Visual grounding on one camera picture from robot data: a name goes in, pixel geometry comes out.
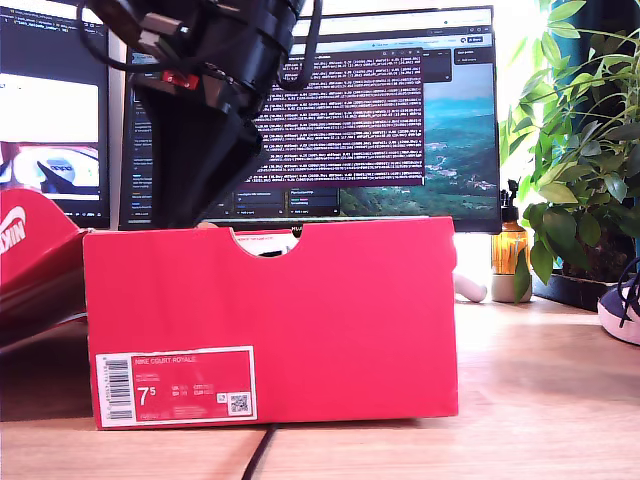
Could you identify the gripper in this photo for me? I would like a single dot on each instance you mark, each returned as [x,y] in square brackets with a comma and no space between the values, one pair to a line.
[240,75]

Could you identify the red Nike shoebox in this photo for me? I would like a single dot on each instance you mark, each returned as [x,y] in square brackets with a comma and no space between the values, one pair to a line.
[300,325]

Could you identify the blue sneaker white sole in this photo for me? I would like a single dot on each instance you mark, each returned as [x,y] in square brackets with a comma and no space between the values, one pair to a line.
[620,310]

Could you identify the black Huawei computer monitor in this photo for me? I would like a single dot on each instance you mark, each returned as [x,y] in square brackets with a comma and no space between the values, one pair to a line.
[450,125]

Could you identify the white game controller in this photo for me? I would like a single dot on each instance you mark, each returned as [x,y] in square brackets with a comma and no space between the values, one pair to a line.
[472,291]

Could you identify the amber pump bottle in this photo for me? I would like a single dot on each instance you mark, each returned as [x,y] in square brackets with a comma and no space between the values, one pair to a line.
[507,250]

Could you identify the pale ceramic holder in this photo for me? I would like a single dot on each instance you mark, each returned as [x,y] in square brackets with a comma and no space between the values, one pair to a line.
[502,290]

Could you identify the green leafy potted plant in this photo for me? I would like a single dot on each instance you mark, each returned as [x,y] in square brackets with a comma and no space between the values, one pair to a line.
[575,165]

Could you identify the dark planter tray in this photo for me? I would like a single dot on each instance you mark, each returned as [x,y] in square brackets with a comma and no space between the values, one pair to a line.
[565,292]

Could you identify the pale grey camera box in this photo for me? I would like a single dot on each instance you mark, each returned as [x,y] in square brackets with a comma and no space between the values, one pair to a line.
[157,30]

